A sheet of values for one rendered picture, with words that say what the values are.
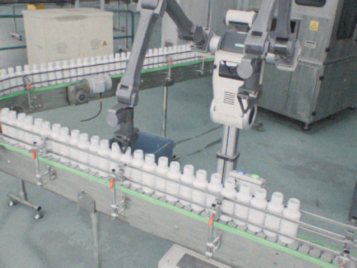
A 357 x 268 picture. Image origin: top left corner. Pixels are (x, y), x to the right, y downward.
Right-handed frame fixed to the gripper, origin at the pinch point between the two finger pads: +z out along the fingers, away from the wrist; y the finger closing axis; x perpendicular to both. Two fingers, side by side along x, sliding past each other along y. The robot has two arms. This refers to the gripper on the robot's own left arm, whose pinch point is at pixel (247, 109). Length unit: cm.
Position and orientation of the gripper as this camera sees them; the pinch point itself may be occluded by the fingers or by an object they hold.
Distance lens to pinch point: 149.7
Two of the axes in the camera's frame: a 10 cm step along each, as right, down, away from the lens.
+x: -8.7, -2.5, 4.3
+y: 4.9, -3.4, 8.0
